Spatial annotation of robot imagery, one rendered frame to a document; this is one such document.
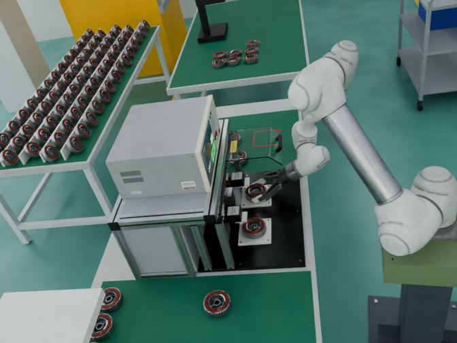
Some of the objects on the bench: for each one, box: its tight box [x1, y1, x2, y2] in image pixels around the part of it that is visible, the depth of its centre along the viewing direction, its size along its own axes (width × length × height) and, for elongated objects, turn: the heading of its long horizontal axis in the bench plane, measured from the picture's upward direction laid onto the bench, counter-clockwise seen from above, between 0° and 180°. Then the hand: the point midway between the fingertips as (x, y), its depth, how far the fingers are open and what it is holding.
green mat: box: [89, 271, 316, 343], centre depth 171 cm, size 94×61×1 cm, turn 98°
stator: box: [242, 217, 267, 239], centre depth 204 cm, size 11×11×4 cm
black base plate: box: [198, 171, 306, 273], centre depth 216 cm, size 47×64×2 cm
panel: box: [178, 224, 205, 272], centre depth 210 cm, size 1×66×30 cm, turn 8°
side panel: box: [112, 226, 197, 280], centre depth 189 cm, size 28×3×32 cm, turn 98°
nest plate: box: [241, 184, 271, 208], centre depth 224 cm, size 15×15×1 cm
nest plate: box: [238, 218, 271, 246], centre depth 205 cm, size 15×15×1 cm
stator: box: [245, 183, 267, 202], centre depth 222 cm, size 11×11×4 cm
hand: (256, 192), depth 222 cm, fingers closed on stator, 11 cm apart
